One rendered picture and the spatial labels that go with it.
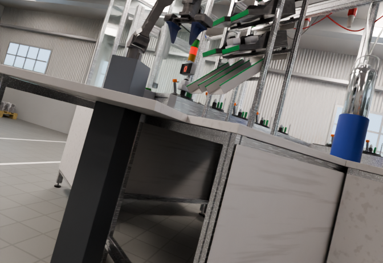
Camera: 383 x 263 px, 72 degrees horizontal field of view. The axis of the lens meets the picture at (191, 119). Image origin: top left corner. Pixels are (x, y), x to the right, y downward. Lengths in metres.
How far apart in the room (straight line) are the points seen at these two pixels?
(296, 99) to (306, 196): 4.47
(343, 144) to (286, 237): 0.75
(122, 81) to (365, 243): 1.24
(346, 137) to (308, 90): 3.97
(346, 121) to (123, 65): 1.25
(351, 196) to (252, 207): 0.59
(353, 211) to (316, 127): 4.22
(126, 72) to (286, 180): 0.81
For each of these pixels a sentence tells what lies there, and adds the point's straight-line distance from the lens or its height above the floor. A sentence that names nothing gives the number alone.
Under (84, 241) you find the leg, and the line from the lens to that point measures 1.35.
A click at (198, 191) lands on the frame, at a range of 2.78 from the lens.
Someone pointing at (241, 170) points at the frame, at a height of 0.72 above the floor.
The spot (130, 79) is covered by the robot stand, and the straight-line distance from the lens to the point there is 1.25.
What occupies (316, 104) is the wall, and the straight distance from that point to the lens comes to 5.62.
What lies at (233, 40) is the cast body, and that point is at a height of 1.25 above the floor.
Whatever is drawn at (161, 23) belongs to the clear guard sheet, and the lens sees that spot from 3.08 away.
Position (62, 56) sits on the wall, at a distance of 7.91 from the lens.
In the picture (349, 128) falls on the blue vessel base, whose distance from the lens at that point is 1.73.
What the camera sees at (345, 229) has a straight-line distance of 1.42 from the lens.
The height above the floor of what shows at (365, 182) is 0.78.
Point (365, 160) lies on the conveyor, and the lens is 2.14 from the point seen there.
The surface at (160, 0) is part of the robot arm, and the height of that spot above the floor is 1.31.
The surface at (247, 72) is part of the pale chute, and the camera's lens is 1.19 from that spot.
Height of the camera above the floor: 0.80
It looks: 3 degrees up
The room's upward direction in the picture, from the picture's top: 15 degrees clockwise
